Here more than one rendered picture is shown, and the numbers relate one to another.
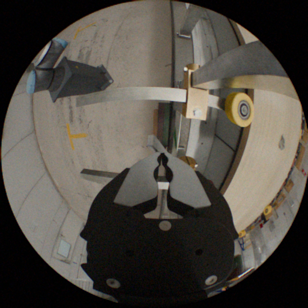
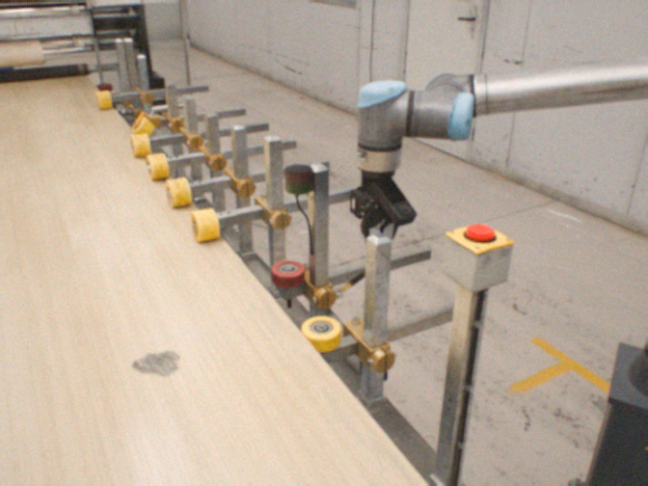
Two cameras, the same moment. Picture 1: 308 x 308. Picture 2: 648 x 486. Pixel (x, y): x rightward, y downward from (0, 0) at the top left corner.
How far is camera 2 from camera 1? 121 cm
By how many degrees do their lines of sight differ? 39
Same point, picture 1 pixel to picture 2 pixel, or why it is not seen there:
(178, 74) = (391, 412)
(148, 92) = (407, 321)
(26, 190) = not seen: outside the picture
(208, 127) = not seen: hidden behind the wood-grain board
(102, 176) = (400, 258)
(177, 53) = (419, 441)
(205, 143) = not seen: hidden behind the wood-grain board
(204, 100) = (357, 332)
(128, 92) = (423, 316)
